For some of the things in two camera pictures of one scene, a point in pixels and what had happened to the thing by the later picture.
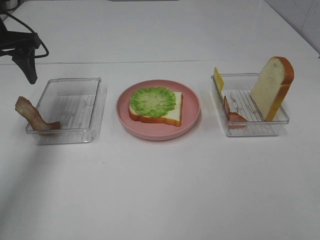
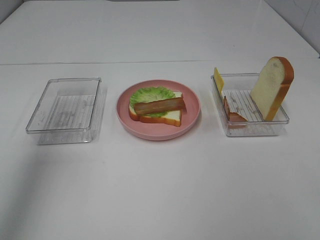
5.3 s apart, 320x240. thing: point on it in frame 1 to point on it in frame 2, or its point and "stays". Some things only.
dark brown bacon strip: x=24 y=106 to x=160 y=106
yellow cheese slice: x=219 y=80 stays
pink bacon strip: x=233 y=117 stays
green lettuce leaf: x=152 y=101 stays
